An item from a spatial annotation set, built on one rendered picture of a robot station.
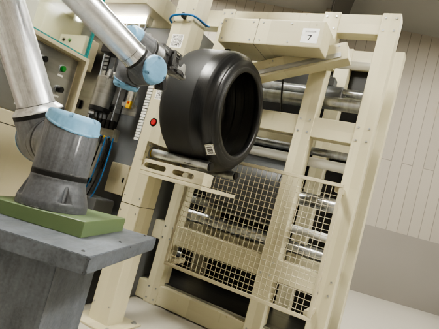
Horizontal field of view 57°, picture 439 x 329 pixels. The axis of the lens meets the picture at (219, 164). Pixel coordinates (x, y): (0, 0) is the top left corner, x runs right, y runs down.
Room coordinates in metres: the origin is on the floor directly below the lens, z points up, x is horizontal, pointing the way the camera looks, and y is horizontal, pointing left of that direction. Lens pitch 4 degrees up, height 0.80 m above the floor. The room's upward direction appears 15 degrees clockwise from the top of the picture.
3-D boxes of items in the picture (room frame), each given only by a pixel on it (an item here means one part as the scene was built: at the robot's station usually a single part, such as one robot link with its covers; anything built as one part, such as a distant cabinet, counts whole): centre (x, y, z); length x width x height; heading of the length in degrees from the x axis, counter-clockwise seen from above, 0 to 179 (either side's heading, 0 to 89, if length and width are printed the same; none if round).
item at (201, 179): (1.92, 0.19, 0.83); 0.36 x 0.09 x 0.06; 62
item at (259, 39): (2.25, -0.13, 1.71); 0.61 x 0.25 x 0.15; 62
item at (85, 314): (2.15, 0.36, 0.01); 0.27 x 0.27 x 0.02; 62
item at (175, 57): (1.56, 0.31, 1.25); 0.12 x 0.08 x 0.09; 152
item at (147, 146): (2.13, 0.28, 0.90); 0.40 x 0.03 x 0.10; 152
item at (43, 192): (1.14, 0.42, 0.69); 0.19 x 0.19 x 0.10
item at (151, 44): (1.41, 0.39, 1.23); 0.12 x 0.09 x 0.10; 152
